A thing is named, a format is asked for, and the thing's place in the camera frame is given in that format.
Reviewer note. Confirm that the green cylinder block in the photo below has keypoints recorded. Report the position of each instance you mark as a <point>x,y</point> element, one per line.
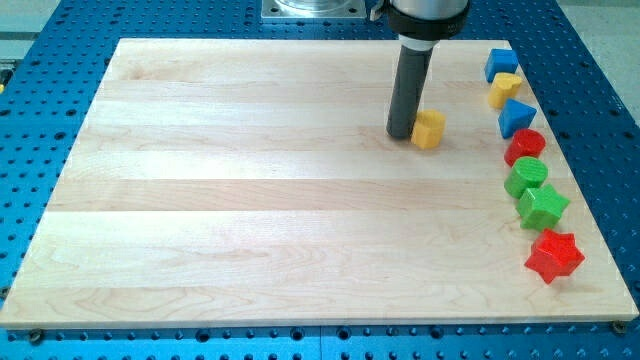
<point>526,172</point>

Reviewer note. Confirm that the yellow hexagon block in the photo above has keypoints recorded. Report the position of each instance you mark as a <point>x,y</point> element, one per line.
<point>428,129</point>

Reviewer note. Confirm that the red star block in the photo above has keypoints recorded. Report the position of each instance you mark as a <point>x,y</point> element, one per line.
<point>554,255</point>

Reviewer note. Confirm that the blue cube block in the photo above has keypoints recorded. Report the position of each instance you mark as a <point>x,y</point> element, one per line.
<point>500,61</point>

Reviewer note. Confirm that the green star block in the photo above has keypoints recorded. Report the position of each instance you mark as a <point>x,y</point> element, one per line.
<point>541,208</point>

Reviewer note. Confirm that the blue perforated metal base plate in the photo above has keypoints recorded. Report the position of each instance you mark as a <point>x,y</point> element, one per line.
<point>51,90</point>

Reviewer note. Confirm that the light wooden board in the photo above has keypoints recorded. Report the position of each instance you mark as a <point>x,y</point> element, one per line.
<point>221,183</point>

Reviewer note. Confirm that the silver robot base mount plate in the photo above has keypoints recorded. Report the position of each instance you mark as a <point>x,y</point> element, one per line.
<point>313,9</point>

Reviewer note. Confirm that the blue triangle block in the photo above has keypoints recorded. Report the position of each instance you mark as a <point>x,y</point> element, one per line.
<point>515,116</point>

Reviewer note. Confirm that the red cylinder block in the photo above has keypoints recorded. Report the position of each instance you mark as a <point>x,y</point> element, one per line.
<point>525,142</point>

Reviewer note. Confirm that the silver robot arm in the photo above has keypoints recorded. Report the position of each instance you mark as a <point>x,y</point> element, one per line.
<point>420,25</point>

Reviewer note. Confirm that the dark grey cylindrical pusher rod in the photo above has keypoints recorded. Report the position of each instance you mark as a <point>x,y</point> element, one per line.
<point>411,72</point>

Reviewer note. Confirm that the yellow heart block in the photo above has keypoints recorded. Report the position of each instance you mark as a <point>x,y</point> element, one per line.
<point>504,86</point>

